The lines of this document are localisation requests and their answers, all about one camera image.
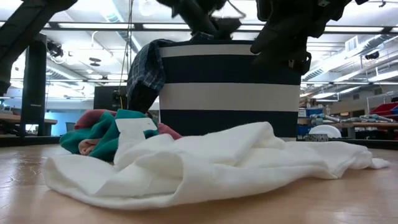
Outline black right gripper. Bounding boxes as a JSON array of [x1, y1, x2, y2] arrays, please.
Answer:
[[250, 0, 324, 75]]

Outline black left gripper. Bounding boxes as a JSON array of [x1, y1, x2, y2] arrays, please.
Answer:
[[211, 17, 243, 40]]

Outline blue plaid shirt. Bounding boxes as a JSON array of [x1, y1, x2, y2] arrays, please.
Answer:
[[126, 30, 215, 114]]

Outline large white paper tag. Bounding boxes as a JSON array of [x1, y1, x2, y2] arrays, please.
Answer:
[[114, 117, 159, 134]]

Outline white garment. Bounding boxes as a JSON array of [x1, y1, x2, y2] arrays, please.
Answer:
[[43, 121, 391, 211]]

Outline coral pink garment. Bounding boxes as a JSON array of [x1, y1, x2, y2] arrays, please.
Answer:
[[73, 108, 183, 141]]

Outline teal garment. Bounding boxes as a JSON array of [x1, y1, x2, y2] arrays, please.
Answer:
[[59, 108, 160, 163]]

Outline pale pink cloth piece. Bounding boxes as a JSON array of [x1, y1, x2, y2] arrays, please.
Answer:
[[77, 138, 101, 156]]

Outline navy white striped basket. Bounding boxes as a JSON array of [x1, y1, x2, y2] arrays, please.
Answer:
[[158, 39, 302, 138]]

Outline blue storage bin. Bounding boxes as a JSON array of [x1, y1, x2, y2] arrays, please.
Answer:
[[297, 107, 325, 118]]

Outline black rig crossbar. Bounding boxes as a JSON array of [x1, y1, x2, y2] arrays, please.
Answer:
[[0, 21, 398, 34]]

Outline white dome object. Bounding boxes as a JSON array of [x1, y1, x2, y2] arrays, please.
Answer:
[[308, 124, 343, 139]]

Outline wooden workbench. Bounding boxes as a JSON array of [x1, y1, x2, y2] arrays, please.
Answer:
[[329, 121, 398, 140]]

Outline red storage bin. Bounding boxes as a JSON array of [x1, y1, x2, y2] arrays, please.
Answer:
[[369, 101, 398, 117]]

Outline black monitor screen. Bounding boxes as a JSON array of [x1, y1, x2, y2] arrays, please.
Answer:
[[93, 85, 129, 112]]

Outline wooden desk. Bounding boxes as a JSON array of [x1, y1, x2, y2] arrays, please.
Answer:
[[0, 112, 59, 137]]

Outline thin hanging cable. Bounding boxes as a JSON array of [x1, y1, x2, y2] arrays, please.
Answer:
[[128, 0, 135, 63], [118, 0, 132, 91]]

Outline black aluminium table frame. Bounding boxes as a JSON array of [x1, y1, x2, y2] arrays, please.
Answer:
[[0, 135, 398, 151]]

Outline black upright post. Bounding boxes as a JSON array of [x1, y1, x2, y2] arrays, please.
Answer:
[[19, 33, 48, 138]]

